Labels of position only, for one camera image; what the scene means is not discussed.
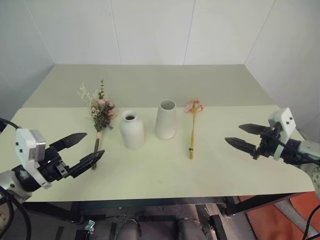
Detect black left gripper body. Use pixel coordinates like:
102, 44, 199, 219
37, 146, 73, 185

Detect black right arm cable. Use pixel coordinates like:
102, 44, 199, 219
271, 134, 320, 166

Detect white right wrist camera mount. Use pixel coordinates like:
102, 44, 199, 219
267, 107, 298, 161

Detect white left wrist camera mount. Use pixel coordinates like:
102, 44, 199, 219
14, 128, 53, 191

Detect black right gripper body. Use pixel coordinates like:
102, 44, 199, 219
250, 126, 281, 160

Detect pink flowers with yellow stems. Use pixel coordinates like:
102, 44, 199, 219
184, 99, 205, 160

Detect white tapered cylinder vase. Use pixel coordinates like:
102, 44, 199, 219
154, 99, 178, 140

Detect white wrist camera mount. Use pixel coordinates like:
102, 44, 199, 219
267, 107, 298, 161
14, 128, 53, 191

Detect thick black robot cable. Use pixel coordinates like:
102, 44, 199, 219
0, 186, 33, 240

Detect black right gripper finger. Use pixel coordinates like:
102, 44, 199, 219
224, 136, 258, 157
238, 123, 265, 137

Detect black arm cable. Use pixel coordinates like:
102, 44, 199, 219
271, 134, 320, 166
0, 117, 21, 131

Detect orange red floor mat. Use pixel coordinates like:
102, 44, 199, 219
236, 191, 320, 240

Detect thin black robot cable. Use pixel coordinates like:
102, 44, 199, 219
302, 199, 320, 240

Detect white narrow-neck bottle vase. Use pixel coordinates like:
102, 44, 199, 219
119, 109, 145, 151

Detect black metal table frame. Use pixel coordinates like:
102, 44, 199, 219
22, 192, 305, 224

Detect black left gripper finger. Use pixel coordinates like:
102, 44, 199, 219
48, 132, 88, 153
67, 149, 106, 179

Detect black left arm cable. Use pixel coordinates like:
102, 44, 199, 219
0, 117, 21, 131

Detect mixed dried flower bouquet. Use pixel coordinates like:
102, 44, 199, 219
76, 79, 118, 171

